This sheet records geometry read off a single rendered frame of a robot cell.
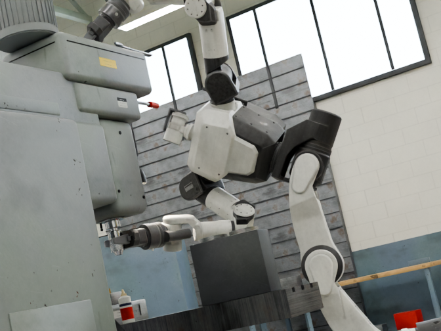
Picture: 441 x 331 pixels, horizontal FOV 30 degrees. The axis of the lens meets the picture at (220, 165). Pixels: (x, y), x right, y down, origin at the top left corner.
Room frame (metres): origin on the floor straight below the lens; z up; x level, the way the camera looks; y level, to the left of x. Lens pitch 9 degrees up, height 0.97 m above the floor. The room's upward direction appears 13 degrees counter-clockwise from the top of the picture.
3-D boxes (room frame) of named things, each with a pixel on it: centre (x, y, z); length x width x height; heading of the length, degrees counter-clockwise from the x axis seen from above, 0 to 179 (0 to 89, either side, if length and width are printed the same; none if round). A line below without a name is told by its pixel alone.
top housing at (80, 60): (2.70, 0.40, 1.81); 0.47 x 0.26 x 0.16; 151
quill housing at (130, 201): (2.71, 0.39, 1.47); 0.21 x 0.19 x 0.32; 61
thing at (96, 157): (2.54, 0.49, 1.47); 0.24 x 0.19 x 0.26; 61
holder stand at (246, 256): (2.51, 0.02, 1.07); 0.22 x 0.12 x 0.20; 73
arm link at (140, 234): (2.77, 0.32, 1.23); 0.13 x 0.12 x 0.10; 40
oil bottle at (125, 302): (2.68, 0.40, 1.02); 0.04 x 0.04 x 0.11
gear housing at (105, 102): (2.68, 0.41, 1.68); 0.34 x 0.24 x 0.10; 151
